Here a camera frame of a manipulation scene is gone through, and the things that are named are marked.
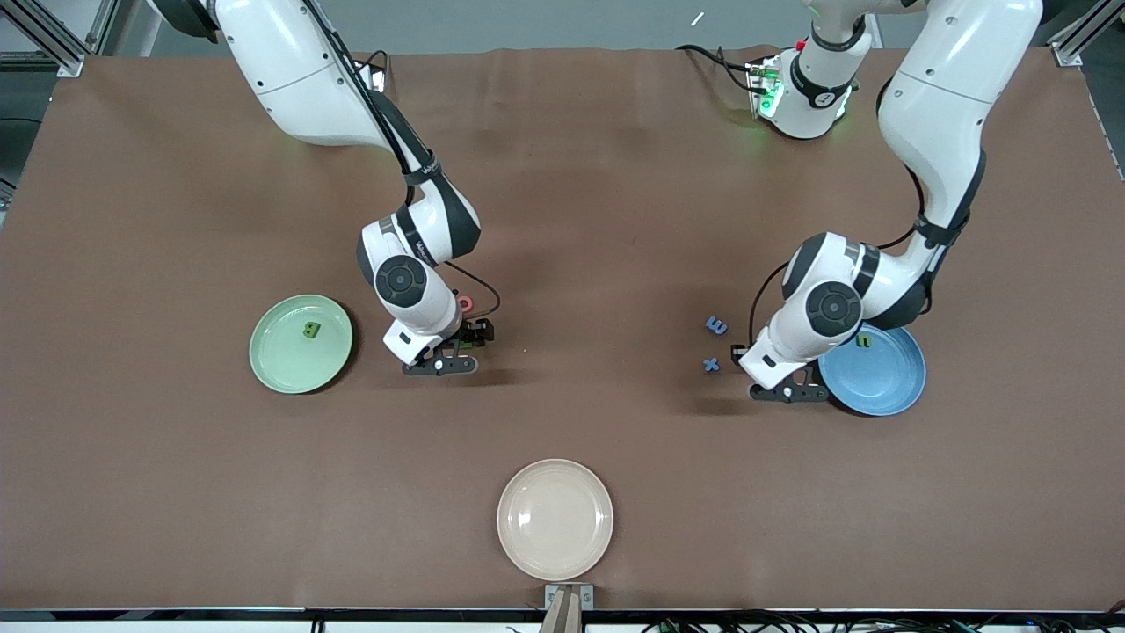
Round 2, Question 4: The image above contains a brown table mat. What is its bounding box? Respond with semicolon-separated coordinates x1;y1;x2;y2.
0;46;1125;612

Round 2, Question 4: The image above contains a blue plate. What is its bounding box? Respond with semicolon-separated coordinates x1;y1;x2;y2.
817;324;927;417

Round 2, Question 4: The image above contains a green plate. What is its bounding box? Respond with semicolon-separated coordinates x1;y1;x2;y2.
249;294;354;395

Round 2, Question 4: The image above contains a beige plate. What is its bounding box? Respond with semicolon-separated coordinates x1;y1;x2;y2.
497;458;614;581

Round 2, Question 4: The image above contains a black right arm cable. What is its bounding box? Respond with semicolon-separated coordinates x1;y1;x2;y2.
303;0;502;322

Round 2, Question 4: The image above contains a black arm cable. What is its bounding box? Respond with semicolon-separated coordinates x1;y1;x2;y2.
747;167;924;353
303;0;502;322

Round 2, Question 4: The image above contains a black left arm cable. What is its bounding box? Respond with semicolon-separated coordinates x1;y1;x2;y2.
747;167;924;353

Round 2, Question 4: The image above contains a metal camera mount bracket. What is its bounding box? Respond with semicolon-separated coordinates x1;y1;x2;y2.
538;584;595;633

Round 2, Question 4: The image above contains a black base cable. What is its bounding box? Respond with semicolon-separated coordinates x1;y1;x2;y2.
675;44;758;93

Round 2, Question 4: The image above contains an aluminium frame profile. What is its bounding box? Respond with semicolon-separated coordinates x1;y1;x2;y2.
0;0;120;78
1050;0;1125;67

